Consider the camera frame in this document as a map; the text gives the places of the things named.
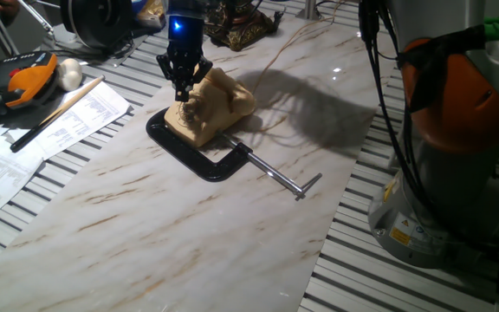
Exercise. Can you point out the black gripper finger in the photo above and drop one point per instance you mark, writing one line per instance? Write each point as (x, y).
(171, 71)
(199, 71)

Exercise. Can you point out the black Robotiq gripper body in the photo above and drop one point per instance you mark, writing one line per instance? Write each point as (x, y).
(186, 39)

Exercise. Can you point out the beige rotary phone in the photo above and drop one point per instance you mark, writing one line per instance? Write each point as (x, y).
(219, 115)

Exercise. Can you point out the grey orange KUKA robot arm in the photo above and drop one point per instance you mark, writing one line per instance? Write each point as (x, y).
(449, 195)

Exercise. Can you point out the person's bare hand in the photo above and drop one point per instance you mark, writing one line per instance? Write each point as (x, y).
(7, 5)

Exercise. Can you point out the gold foil packet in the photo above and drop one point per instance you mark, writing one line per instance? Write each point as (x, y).
(150, 14)

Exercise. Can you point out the black C-clamp with steel screw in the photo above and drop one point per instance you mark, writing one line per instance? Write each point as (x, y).
(176, 149)

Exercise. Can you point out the black filament spool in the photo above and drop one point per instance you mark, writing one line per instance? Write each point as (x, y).
(98, 21)

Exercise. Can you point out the white round knob object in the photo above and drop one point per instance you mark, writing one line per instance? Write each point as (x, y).
(69, 74)

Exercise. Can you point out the long wooden stick black tip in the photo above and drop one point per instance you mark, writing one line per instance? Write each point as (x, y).
(59, 112)

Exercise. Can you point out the orange black teach pendant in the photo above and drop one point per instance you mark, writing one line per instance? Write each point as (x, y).
(28, 80)

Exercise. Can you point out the marble pattern sheet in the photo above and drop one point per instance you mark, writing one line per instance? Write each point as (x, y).
(167, 242)

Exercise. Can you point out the aluminium frame post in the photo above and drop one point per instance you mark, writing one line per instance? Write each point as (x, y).
(37, 19)
(309, 8)

